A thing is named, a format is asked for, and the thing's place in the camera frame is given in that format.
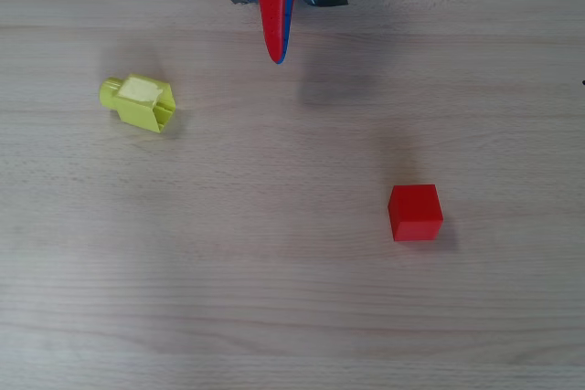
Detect red cube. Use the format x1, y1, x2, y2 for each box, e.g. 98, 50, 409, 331
387, 184, 445, 243

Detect yellow cube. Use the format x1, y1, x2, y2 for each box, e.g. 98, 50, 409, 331
99, 72, 177, 134

